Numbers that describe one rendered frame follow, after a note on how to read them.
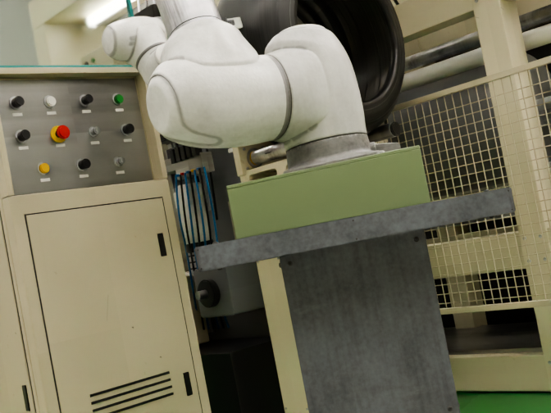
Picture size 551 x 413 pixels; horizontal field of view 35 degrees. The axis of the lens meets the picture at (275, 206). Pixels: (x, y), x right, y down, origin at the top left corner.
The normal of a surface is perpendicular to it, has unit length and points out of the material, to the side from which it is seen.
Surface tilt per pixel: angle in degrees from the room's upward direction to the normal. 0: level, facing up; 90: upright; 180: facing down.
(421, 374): 90
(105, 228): 90
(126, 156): 90
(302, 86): 90
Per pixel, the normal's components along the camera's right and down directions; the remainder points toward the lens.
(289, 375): -0.73, 0.11
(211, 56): 0.28, -0.51
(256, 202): -0.01, -0.04
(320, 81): 0.44, -0.18
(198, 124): 0.18, 0.56
